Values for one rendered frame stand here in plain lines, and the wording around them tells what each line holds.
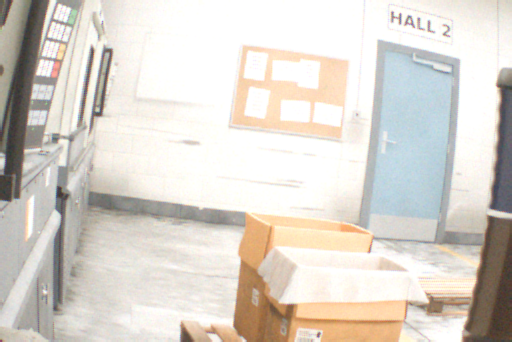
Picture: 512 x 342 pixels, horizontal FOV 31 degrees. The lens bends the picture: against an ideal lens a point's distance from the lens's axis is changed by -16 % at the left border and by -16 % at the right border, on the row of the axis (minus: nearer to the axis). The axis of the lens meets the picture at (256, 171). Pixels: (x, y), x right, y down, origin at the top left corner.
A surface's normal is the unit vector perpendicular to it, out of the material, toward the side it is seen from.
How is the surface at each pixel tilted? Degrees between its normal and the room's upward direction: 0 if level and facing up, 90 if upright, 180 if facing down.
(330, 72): 90
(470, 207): 90
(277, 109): 90
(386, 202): 90
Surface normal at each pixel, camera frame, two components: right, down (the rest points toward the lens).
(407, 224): 0.13, 0.07
